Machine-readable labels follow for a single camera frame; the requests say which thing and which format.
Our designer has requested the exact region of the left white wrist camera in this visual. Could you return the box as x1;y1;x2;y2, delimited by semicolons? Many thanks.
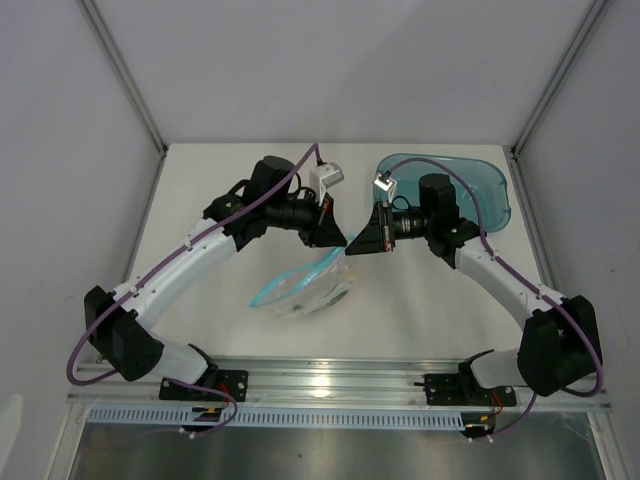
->
309;162;344;203

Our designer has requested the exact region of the aluminium corner post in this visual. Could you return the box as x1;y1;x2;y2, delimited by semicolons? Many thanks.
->
76;0;168;157
510;0;614;161

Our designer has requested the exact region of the blue plastic tub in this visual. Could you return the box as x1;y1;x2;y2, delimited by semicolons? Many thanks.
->
375;153;511;233

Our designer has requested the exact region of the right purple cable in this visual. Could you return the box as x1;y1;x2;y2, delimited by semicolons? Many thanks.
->
377;157;607;441

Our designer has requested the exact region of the green cucumber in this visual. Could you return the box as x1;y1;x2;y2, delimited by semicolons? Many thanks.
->
321;285;350;308

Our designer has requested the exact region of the right aluminium side rail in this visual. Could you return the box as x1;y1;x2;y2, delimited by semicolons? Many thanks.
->
503;147;567;293

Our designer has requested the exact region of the right aluminium corner post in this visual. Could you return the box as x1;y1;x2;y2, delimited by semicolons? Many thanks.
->
510;0;614;161

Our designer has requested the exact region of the left aluminium corner post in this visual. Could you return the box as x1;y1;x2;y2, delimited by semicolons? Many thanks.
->
76;0;168;157

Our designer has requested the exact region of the aluminium front rail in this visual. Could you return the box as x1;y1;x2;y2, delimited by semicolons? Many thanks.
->
66;356;612;413

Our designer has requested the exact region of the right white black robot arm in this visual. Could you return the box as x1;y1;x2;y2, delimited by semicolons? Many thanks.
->
346;173;604;404

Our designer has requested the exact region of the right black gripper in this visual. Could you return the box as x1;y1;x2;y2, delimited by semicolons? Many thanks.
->
346;201;435;256

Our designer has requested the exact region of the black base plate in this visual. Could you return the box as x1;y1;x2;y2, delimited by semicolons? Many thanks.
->
158;369;249;402
414;373;517;407

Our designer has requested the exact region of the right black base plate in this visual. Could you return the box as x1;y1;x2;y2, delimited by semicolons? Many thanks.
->
414;373;517;407

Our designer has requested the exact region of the purple cable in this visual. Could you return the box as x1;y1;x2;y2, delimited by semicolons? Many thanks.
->
377;157;607;441
66;143;321;446

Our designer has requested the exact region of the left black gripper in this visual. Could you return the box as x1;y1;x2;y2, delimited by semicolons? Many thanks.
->
267;189;347;249

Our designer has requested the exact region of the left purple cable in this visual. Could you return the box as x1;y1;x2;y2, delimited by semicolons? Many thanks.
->
66;143;321;446

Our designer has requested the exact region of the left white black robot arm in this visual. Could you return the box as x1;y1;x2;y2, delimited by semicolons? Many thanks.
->
84;156;347;400

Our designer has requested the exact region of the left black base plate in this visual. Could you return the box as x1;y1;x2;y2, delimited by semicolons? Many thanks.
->
158;369;249;402

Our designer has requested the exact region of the white slotted cable duct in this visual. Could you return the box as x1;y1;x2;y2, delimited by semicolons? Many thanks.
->
88;404;464;431

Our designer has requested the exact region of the clear zip top bag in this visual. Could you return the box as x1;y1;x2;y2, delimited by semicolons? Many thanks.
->
248;247;355;318

